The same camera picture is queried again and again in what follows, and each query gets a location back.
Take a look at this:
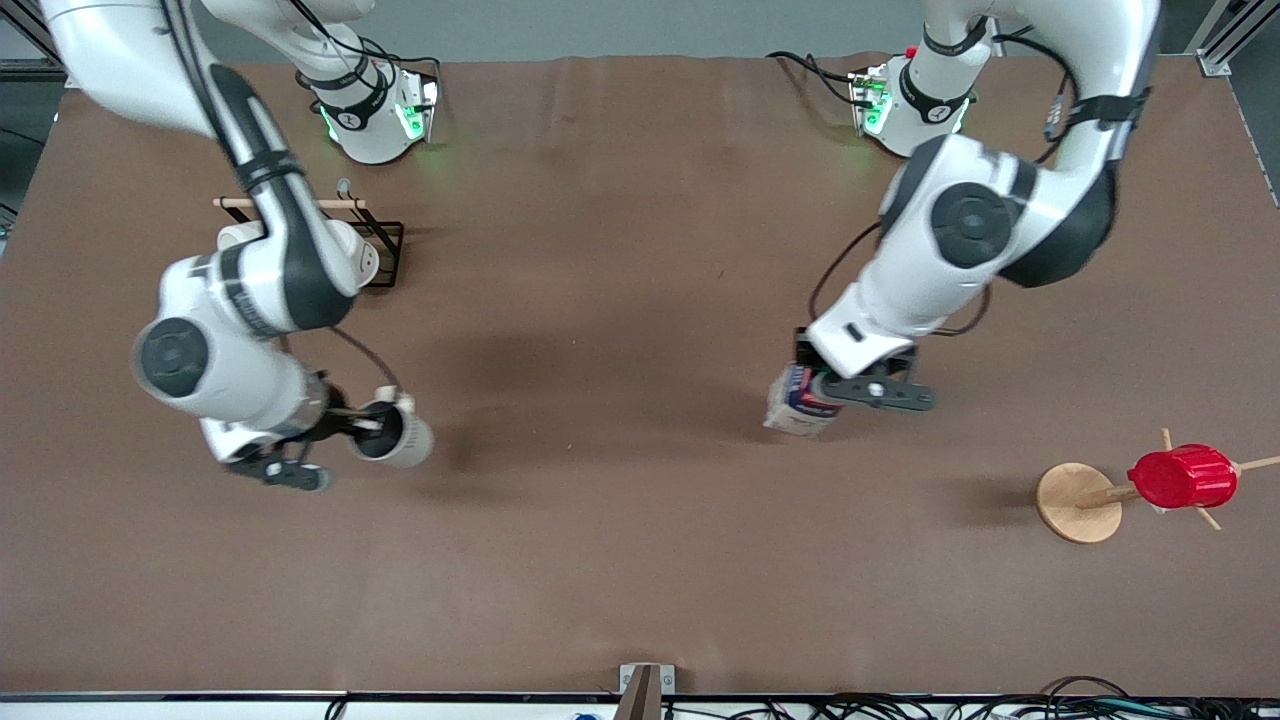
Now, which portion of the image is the black cable tangle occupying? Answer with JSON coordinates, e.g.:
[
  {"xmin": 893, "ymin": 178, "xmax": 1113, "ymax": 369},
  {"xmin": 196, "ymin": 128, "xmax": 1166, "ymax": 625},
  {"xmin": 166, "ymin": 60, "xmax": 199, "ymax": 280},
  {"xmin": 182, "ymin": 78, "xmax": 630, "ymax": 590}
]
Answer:
[{"xmin": 800, "ymin": 675, "xmax": 1280, "ymax": 720}]

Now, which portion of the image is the metal table edge bracket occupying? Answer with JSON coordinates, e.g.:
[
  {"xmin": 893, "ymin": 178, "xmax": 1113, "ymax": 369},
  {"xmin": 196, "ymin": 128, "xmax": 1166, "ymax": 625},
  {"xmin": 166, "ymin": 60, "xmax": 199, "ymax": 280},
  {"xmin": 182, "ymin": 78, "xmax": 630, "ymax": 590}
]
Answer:
[{"xmin": 615, "ymin": 663, "xmax": 676, "ymax": 720}]

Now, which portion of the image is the wooden cup tree stand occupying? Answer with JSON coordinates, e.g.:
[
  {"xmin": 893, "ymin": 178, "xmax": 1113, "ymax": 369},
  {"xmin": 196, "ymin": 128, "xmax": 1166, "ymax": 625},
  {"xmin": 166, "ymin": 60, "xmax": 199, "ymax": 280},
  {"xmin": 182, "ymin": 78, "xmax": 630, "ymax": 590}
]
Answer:
[{"xmin": 1035, "ymin": 428, "xmax": 1280, "ymax": 546}]

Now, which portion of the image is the aluminium frame profile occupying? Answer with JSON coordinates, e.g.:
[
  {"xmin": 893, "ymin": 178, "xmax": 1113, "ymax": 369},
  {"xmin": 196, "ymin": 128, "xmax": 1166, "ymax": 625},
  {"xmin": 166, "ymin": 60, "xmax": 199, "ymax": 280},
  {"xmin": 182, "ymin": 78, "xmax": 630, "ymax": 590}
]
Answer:
[
  {"xmin": 1193, "ymin": 0, "xmax": 1263, "ymax": 78},
  {"xmin": 0, "ymin": 0, "xmax": 71, "ymax": 86}
]

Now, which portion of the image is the red plastic cup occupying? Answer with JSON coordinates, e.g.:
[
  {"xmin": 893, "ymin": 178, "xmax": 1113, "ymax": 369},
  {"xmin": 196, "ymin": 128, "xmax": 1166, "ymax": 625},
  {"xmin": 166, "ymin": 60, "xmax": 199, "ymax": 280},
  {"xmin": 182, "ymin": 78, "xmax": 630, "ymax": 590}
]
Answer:
[{"xmin": 1127, "ymin": 444, "xmax": 1241, "ymax": 511}]

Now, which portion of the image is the black left base cable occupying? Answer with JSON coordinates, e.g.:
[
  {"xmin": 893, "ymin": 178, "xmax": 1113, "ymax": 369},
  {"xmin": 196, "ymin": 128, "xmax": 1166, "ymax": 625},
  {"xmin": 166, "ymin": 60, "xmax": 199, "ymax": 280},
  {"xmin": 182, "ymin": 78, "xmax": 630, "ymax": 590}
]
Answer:
[{"xmin": 768, "ymin": 50, "xmax": 871, "ymax": 109}]

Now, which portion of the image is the blue white milk carton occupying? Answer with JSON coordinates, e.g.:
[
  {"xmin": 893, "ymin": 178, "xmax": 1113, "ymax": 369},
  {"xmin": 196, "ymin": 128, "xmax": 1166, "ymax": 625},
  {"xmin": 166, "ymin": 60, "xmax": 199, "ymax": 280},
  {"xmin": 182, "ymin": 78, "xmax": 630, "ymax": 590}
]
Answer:
[{"xmin": 764, "ymin": 362, "xmax": 847, "ymax": 439}]

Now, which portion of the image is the black wire rack wooden rod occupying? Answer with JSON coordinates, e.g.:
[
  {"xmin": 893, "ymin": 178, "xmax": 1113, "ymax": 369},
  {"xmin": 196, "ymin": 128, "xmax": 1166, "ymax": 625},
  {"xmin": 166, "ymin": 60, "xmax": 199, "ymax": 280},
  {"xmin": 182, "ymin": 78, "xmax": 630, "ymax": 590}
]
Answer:
[{"xmin": 213, "ymin": 178, "xmax": 406, "ymax": 291}]

